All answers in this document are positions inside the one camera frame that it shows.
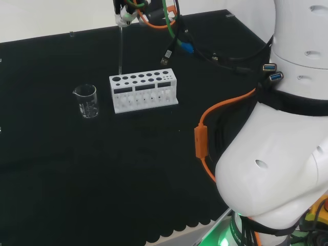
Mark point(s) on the white test tube rack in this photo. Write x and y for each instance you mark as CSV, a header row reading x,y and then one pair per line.
x,y
143,98

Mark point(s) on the blue USB socket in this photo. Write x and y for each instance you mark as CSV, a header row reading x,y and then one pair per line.
x,y
276,76
269,67

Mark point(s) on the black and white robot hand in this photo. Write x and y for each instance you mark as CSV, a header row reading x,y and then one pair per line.
x,y
126,16

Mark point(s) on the black bench cloth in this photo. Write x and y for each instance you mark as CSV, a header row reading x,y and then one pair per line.
x,y
102,166

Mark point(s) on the clear glass beaker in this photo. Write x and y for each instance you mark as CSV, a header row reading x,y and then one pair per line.
x,y
88,102

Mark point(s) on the yellow stop button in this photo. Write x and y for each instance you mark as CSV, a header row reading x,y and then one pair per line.
x,y
317,207

